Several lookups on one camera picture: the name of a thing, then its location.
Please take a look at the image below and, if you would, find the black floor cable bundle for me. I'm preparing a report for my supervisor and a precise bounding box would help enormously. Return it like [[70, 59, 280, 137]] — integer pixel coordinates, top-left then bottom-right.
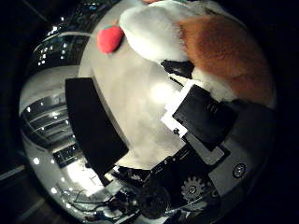
[[62, 189, 138, 222]]

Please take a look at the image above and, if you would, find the red tomato plush toy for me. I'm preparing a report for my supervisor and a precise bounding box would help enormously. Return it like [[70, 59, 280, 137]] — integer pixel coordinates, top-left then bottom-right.
[[95, 24, 125, 54]]

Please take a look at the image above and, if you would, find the black rectangular container bin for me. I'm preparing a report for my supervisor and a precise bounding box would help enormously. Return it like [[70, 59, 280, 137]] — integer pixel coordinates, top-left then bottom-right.
[[64, 77, 130, 178]]

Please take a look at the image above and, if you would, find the orange and white fox plush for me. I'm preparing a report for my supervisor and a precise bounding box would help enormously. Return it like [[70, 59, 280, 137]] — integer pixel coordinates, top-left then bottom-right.
[[119, 0, 278, 110]]

